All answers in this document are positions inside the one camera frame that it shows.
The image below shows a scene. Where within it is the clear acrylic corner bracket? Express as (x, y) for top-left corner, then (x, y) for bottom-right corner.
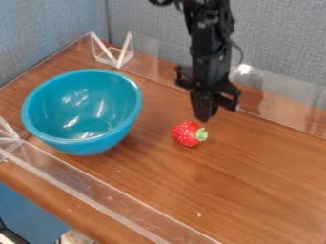
(91, 31), (133, 69)

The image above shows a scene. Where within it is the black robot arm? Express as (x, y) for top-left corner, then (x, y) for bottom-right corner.
(148, 0), (242, 122)

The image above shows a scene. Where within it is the clear acrylic barrier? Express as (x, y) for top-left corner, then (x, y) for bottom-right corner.
(101, 32), (326, 139)
(0, 116), (222, 244)

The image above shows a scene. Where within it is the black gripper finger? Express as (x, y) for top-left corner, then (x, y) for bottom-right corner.
(207, 96), (219, 118)
(190, 91), (207, 122)

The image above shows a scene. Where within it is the pale object under table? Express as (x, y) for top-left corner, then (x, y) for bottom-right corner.
(55, 229), (99, 244)

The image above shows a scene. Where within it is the clear acrylic back barrier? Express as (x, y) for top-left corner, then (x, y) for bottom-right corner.
(101, 32), (326, 139)

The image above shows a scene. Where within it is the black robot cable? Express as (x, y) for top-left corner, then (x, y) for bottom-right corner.
(228, 39), (246, 66)

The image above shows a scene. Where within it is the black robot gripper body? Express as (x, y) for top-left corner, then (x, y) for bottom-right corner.
(176, 49), (242, 112)

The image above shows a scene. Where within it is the clear acrylic front barrier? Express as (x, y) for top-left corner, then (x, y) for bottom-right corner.
(0, 116), (222, 244)

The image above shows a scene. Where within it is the blue plastic bowl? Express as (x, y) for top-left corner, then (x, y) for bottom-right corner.
(20, 69), (143, 155)

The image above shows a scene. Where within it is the red toy strawberry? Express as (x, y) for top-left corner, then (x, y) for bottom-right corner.
(172, 122), (208, 147)

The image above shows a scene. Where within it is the dark object bottom left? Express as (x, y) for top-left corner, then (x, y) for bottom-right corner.
(0, 220), (31, 244)

